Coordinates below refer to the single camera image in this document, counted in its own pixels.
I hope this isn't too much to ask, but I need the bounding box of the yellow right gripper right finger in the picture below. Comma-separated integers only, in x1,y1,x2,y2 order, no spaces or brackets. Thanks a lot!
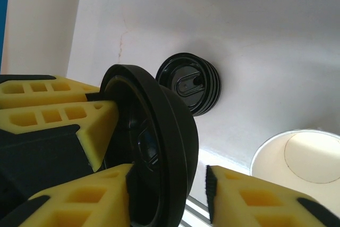
206,165,340,227

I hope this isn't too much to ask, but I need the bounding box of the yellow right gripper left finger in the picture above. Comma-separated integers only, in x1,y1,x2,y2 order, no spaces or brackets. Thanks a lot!
7,163,133,227

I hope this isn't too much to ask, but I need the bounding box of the olive paper coffee cup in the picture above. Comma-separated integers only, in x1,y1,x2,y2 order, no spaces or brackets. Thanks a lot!
249,128,340,185

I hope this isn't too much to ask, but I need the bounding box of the black plastic coffee lid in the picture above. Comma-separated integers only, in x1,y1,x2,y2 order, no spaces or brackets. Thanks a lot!
100,63,199,227

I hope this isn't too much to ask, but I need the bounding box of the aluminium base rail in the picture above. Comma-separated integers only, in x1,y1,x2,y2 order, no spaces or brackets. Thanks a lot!
182,194,214,227

